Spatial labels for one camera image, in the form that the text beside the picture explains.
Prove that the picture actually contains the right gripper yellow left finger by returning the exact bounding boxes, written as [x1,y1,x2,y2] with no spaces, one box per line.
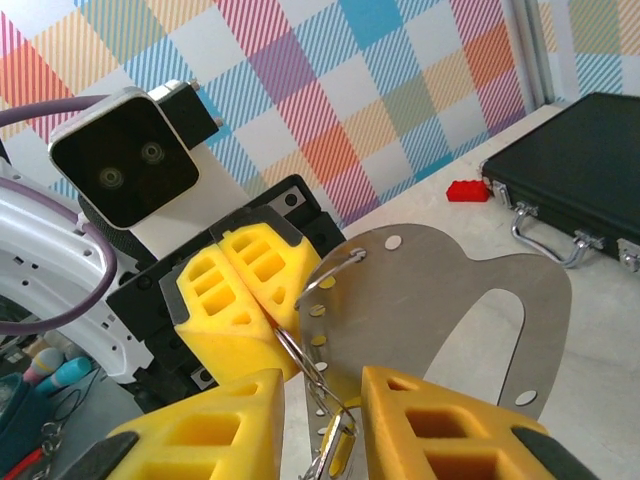
[87,368,287,480]

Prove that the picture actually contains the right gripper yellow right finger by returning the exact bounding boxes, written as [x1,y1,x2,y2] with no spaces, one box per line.
[361,365,599,480]

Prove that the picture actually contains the large steel split ring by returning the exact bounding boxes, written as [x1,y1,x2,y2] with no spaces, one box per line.
[293,247,368,314]

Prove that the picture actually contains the small steel split ring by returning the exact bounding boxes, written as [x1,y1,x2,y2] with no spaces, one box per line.
[272,323,329,391]
[312,384,361,439]

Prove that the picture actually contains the key with yellow head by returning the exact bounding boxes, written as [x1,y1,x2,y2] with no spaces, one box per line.
[303,407,360,480]

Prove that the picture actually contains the grey keyring with yellow keys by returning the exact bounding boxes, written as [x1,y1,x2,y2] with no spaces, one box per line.
[294,223,574,480]

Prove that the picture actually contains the blue toy cylinder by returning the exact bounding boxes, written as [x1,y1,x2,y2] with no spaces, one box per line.
[49,356,95,392]

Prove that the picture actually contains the pastel toy microphone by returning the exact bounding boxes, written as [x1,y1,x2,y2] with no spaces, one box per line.
[25,347,67,387]

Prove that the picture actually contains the dark teal container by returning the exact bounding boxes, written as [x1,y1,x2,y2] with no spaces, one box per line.
[0,374,51,480]

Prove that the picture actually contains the red tag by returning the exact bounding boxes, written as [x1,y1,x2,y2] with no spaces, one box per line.
[445,179,492,203]

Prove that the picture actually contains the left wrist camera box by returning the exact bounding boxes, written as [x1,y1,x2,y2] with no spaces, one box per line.
[47,79,251,261]

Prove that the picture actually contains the black lanyard with ring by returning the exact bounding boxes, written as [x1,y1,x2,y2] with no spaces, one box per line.
[38,384,102,474]

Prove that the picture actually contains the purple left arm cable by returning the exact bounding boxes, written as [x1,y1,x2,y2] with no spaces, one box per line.
[0,97,120,337]

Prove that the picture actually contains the black case with metal handle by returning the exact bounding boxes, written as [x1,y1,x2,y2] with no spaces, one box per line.
[480,91,640,275]

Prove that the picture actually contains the aluminium frame post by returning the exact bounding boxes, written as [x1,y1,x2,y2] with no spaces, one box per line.
[508,0,557,109]

